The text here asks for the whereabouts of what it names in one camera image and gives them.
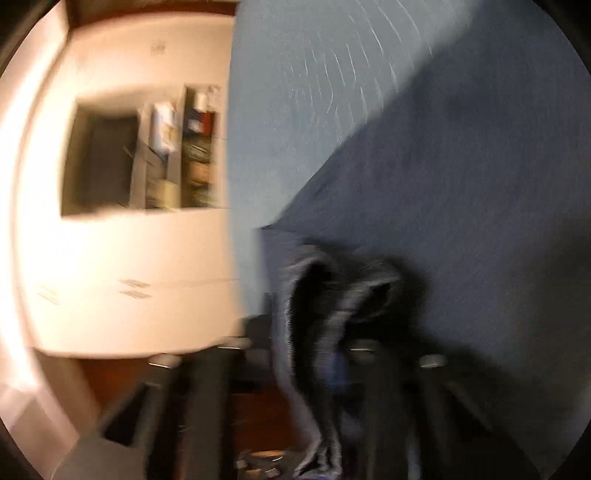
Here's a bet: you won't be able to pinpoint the white built-in wardrobe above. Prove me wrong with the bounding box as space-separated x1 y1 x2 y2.
0 18 247 462

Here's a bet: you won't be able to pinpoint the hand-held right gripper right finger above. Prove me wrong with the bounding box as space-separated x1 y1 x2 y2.
339 339 542 480

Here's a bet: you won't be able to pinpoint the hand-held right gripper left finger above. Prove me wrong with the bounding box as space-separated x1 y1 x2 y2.
53 337 259 480

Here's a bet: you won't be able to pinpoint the dark blue denim pants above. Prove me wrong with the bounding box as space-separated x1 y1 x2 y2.
257 69 591 480

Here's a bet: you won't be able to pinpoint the black flat television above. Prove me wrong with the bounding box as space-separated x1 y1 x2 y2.
62 104 140 217

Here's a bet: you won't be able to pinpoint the bed with blue quilted cover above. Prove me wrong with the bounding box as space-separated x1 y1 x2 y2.
227 0 557 324

